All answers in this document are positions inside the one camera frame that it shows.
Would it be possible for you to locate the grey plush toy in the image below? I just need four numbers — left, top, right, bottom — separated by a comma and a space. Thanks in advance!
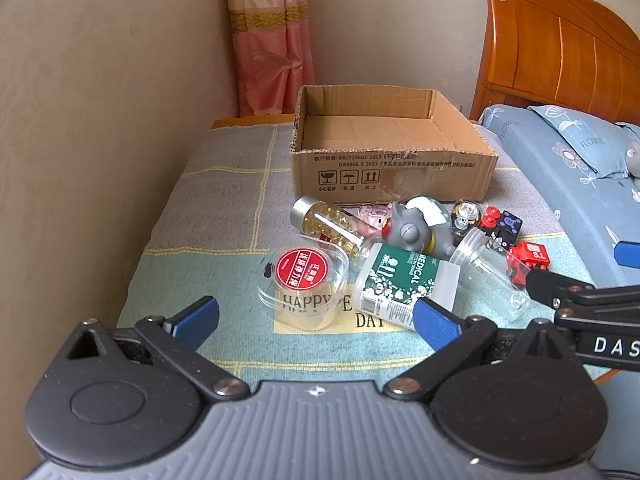
622, 137, 640, 178

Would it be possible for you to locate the wooden headboard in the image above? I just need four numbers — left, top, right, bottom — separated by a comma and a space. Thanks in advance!
470, 0, 640, 126

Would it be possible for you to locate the blue flower-print pillow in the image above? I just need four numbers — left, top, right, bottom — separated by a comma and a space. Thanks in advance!
527, 105, 640, 181

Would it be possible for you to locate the blue bed sheet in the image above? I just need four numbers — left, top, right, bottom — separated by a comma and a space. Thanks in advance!
477, 104, 640, 291

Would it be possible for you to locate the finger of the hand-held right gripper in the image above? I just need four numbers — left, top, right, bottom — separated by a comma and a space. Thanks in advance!
525, 269, 640, 333
614, 241, 640, 267

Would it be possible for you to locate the clear container with red label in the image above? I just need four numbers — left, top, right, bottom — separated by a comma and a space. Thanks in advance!
257, 244, 351, 332

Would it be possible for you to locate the pink toy keychain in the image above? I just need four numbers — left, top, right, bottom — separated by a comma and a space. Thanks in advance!
350, 204, 393, 236

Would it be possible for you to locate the pink curtain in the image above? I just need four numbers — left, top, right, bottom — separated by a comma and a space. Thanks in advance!
225, 0, 316, 117

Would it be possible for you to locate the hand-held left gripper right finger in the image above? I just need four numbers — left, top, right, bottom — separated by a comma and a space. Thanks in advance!
382, 296, 583, 403

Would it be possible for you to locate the red toy truck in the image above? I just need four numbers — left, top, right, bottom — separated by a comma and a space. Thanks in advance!
505, 241, 553, 291

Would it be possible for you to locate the cardboard box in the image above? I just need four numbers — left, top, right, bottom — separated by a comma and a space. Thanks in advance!
289, 85, 499, 208

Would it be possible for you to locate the silver-capped golden capsule bottle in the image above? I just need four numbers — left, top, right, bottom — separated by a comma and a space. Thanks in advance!
291, 196, 368, 261

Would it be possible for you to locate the small clear glass bottle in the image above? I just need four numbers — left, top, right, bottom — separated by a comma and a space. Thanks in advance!
452, 200, 483, 238

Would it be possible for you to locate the grey toy figure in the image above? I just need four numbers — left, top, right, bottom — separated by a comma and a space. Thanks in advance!
382, 195, 458, 261

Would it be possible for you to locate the green white medical packet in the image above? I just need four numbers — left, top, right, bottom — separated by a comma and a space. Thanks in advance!
352, 242, 461, 331

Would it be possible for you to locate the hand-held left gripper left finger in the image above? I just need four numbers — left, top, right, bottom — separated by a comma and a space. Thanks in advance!
42, 296, 251, 402

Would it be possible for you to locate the clear plastic jar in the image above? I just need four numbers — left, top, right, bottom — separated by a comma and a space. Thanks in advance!
447, 227, 533, 322

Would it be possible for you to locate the black toy with red knobs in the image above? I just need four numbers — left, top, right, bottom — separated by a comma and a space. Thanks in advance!
480, 206, 523, 251

